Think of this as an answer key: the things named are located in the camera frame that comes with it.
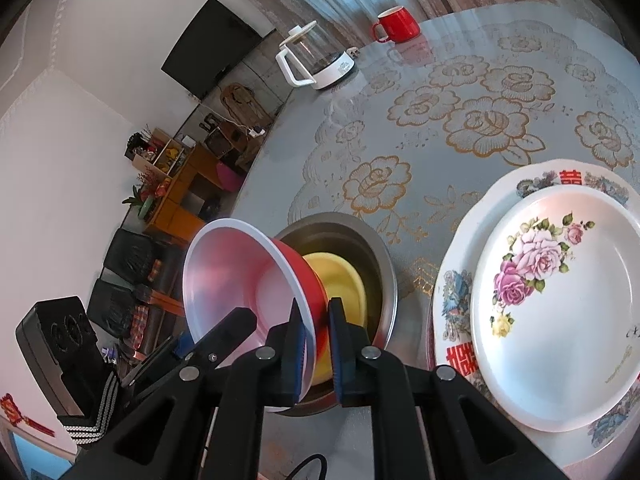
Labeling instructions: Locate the carved wooden chair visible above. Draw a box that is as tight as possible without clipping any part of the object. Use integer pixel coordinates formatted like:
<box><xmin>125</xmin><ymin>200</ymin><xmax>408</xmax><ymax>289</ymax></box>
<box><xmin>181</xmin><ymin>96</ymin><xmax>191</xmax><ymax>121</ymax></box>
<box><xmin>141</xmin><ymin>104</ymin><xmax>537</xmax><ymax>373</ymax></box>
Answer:
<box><xmin>220</xmin><ymin>82</ymin><xmax>262</xmax><ymax>127</ymax></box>

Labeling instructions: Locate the stainless steel bowl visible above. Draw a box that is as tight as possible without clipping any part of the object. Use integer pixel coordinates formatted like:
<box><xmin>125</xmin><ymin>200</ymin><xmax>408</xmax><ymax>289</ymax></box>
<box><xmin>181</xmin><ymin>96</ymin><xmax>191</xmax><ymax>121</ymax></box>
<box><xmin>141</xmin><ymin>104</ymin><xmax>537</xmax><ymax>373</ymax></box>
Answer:
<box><xmin>272</xmin><ymin>212</ymin><xmax>400</xmax><ymax>416</ymax></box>

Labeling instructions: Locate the black cable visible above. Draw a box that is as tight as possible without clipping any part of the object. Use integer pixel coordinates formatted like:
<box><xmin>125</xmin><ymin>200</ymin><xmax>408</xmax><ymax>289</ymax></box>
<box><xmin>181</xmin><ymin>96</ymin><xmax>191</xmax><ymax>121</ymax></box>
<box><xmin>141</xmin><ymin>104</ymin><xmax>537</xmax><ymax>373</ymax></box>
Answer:
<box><xmin>289</xmin><ymin>454</ymin><xmax>329</xmax><ymax>480</ymax></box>

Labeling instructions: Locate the orange wooden cabinet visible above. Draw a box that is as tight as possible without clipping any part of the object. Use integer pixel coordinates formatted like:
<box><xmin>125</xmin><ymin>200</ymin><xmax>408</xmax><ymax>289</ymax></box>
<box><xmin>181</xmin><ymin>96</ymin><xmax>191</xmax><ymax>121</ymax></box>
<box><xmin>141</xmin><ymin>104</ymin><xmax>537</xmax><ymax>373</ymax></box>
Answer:
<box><xmin>142</xmin><ymin>145</ymin><xmax>247</xmax><ymax>249</ymax></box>

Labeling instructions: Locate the potted plant with red flowers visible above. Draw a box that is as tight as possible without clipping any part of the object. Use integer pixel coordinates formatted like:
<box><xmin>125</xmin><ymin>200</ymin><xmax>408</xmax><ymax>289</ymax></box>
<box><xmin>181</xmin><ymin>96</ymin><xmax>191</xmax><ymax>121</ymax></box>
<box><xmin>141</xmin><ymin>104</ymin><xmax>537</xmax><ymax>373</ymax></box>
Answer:
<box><xmin>122</xmin><ymin>170</ymin><xmax>162</xmax><ymax>222</ymax></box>

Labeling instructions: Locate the red knot wall ornament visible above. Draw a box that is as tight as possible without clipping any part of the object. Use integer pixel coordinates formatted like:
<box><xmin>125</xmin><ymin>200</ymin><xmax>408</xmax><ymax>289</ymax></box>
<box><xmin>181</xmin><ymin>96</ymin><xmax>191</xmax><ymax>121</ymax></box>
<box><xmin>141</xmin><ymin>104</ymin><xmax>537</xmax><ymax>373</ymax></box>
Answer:
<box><xmin>0</xmin><ymin>392</ymin><xmax>57</xmax><ymax>439</ymax></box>

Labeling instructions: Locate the wooden shelf with ornaments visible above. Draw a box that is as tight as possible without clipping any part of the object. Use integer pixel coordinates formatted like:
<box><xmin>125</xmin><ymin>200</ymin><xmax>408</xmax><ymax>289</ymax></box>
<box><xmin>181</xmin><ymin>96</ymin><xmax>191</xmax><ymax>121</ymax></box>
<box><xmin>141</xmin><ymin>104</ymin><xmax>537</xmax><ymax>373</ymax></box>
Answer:
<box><xmin>125</xmin><ymin>127</ymin><xmax>197</xmax><ymax>177</ymax></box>

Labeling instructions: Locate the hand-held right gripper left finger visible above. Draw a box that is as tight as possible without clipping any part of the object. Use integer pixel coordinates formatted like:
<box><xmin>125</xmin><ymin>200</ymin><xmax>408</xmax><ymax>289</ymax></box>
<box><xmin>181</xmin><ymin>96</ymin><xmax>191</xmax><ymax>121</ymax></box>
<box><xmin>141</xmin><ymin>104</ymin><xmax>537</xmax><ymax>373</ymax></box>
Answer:
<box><xmin>65</xmin><ymin>301</ymin><xmax>310</xmax><ymax>480</ymax></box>

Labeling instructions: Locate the white glass electric kettle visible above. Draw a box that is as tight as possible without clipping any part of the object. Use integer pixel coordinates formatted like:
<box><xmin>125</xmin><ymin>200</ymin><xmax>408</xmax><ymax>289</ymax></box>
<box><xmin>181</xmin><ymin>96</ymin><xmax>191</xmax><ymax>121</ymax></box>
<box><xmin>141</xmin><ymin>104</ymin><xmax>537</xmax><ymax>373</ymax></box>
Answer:
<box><xmin>276</xmin><ymin>20</ymin><xmax>357</xmax><ymax>91</ymax></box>

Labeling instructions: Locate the red mug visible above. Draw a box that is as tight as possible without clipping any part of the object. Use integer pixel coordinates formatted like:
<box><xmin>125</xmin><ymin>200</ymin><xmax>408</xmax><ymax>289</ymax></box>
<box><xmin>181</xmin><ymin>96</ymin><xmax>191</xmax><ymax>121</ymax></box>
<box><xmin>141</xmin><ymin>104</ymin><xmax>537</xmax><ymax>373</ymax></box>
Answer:
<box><xmin>370</xmin><ymin>6</ymin><xmax>421</xmax><ymax>44</ymax></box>

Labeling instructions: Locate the pink plastic bin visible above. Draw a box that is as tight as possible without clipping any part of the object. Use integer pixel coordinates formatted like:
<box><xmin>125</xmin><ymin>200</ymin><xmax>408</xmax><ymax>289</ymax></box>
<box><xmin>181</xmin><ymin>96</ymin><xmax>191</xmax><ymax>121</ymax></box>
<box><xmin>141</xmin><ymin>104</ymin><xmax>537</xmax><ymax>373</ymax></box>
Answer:
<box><xmin>216</xmin><ymin>161</ymin><xmax>246</xmax><ymax>192</ymax></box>

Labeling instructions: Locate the black wall television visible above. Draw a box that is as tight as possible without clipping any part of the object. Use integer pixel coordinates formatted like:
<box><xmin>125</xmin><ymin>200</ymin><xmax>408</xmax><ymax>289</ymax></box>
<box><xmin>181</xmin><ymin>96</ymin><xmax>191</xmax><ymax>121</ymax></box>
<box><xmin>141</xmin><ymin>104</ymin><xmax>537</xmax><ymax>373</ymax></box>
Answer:
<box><xmin>161</xmin><ymin>0</ymin><xmax>264</xmax><ymax>101</ymax></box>

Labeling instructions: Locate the black mesh chair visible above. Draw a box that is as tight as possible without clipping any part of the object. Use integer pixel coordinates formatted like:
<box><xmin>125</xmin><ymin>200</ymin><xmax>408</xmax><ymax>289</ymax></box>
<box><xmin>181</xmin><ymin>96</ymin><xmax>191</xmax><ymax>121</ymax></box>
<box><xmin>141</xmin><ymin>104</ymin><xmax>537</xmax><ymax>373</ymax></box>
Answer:
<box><xmin>102</xmin><ymin>228</ymin><xmax>157</xmax><ymax>287</ymax></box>
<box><xmin>87</xmin><ymin>280</ymin><xmax>137</xmax><ymax>339</ymax></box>

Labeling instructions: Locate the red plastic bowl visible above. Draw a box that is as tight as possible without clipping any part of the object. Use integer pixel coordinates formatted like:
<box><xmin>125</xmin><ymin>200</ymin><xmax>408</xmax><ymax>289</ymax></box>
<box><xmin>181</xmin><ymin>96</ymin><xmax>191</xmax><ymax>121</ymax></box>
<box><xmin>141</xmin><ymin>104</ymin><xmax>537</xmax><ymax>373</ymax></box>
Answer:
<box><xmin>182</xmin><ymin>217</ymin><xmax>329</xmax><ymax>413</ymax></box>

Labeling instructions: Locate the lace table doily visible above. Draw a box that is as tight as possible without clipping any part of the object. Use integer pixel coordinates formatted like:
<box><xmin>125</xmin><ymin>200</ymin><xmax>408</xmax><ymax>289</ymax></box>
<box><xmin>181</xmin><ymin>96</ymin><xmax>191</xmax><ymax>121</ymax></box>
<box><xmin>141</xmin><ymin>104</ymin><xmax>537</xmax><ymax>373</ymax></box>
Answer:
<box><xmin>287</xmin><ymin>20</ymin><xmax>640</xmax><ymax>273</ymax></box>

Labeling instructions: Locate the white plate with red symbols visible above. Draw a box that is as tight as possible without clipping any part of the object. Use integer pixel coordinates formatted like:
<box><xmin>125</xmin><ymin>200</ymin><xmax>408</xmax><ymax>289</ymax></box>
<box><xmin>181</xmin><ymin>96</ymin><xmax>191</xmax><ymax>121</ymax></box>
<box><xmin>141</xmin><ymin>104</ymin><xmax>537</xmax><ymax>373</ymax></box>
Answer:
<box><xmin>432</xmin><ymin>159</ymin><xmax>640</xmax><ymax>474</ymax></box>

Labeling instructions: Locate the white plate with rose print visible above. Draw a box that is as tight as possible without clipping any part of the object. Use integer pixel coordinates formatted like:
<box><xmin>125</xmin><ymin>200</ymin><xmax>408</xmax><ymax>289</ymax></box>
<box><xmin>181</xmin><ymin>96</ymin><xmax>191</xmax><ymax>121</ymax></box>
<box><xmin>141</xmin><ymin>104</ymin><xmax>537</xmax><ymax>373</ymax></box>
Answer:
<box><xmin>470</xmin><ymin>191</ymin><xmax>640</xmax><ymax>434</ymax></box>

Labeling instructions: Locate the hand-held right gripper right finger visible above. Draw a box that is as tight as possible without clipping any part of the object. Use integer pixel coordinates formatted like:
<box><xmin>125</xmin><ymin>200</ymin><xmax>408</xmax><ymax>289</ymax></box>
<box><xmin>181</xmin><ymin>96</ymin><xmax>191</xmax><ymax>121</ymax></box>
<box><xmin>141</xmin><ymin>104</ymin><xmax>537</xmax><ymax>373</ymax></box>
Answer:
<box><xmin>327</xmin><ymin>298</ymin><xmax>571</xmax><ymax>480</ymax></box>

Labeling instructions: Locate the yellow plastic bowl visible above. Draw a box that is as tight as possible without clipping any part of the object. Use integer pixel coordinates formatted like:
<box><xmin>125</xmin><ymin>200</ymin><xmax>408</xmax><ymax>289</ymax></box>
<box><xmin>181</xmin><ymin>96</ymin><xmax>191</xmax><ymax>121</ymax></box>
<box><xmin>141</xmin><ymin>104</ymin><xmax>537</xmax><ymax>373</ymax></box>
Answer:
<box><xmin>302</xmin><ymin>252</ymin><xmax>371</xmax><ymax>387</ymax></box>

